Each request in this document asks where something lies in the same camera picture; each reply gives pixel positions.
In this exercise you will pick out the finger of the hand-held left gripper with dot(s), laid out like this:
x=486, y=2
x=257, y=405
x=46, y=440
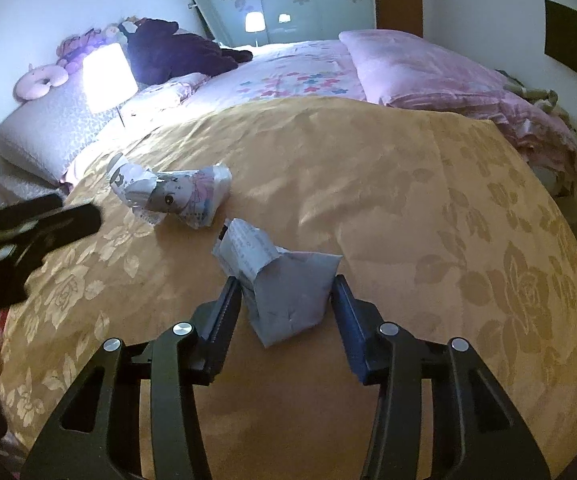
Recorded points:
x=73, y=222
x=28, y=210

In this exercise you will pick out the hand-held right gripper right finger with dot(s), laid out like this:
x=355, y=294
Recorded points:
x=351, y=330

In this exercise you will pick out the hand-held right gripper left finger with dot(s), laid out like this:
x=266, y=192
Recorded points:
x=221, y=320

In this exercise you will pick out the white paper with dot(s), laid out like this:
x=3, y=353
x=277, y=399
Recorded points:
x=288, y=290

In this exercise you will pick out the grey patterned headboard cushion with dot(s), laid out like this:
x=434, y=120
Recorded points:
x=43, y=130

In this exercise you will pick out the crumpled cartoon printed paper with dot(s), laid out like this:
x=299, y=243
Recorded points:
x=188, y=195

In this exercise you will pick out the pink neck pillow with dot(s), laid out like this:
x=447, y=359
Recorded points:
x=28, y=90

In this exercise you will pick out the white shade table lamp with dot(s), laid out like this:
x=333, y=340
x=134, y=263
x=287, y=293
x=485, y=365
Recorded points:
x=108, y=77

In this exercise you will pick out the orange plush toy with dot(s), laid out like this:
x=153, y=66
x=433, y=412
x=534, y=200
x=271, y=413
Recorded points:
x=76, y=45

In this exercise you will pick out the dark purple plush toy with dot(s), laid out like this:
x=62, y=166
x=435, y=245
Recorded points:
x=178, y=55

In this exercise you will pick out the yellow plush toy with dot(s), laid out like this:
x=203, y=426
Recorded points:
x=126, y=27

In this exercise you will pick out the floral pink bedsheet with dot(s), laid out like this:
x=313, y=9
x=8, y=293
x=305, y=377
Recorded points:
x=278, y=70

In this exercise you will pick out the pink quilt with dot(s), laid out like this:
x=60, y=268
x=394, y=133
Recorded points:
x=418, y=70

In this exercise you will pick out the beige cloth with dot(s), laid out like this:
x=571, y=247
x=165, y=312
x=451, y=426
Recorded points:
x=538, y=95

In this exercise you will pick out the floral sliding door wardrobe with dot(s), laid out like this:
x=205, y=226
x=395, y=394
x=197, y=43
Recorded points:
x=318, y=10

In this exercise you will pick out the black wall panel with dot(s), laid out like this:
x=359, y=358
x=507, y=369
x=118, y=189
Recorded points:
x=566, y=35

